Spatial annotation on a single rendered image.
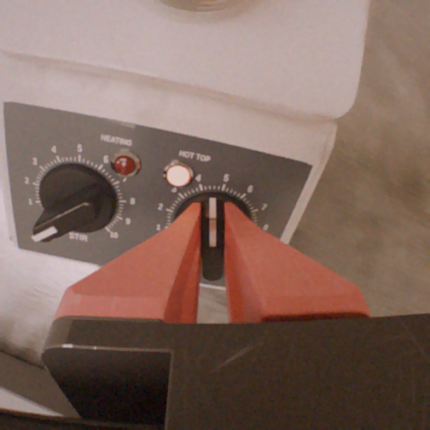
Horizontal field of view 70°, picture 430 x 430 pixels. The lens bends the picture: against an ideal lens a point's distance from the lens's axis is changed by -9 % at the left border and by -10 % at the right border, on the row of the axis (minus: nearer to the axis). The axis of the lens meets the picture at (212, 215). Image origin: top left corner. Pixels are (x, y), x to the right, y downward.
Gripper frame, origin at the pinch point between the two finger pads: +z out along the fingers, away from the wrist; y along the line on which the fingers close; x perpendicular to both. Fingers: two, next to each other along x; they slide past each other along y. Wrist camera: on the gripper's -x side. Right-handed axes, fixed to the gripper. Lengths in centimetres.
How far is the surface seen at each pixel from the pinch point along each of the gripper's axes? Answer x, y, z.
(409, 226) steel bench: 4.9, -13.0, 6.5
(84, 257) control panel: 2.7, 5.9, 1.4
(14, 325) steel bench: 8.3, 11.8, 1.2
